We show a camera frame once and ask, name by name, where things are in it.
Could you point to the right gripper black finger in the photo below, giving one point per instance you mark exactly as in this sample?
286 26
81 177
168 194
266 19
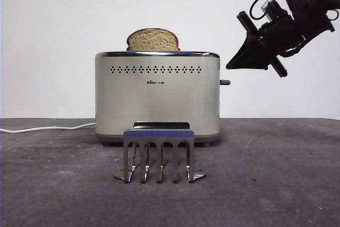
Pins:
247 51
255 63

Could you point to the shiny metal toast rack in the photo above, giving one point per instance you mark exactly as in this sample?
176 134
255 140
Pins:
159 137

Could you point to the grey toaster lever knob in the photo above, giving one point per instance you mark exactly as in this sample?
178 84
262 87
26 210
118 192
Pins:
225 82

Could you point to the beige stainless steel toaster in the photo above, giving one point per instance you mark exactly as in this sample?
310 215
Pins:
159 99

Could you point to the brown wholegrain bread slice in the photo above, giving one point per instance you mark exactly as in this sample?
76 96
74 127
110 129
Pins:
153 40

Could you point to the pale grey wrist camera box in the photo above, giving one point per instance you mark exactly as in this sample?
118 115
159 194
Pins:
271 7

